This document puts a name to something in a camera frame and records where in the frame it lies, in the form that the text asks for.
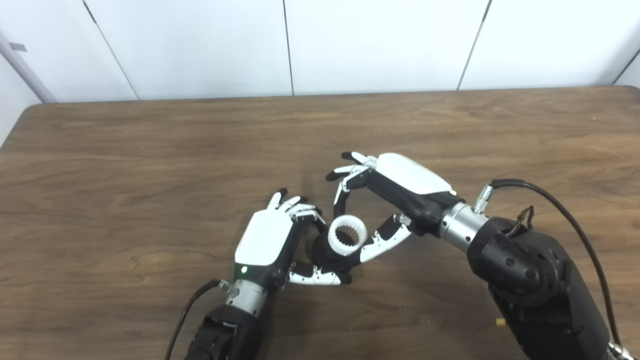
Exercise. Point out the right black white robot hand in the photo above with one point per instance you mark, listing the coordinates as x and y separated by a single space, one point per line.
410 177

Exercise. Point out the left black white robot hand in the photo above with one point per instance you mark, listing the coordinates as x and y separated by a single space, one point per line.
262 237

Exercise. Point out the round black plastic part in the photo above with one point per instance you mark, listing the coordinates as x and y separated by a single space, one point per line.
330 260

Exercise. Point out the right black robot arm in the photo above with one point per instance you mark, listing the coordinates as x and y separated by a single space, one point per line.
530 280

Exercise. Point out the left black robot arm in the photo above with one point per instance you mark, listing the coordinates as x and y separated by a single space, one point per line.
230 330

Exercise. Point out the small grey trim label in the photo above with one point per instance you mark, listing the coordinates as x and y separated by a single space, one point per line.
17 47

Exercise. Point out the grey wall corner trim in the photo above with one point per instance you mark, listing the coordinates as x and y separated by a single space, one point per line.
27 75

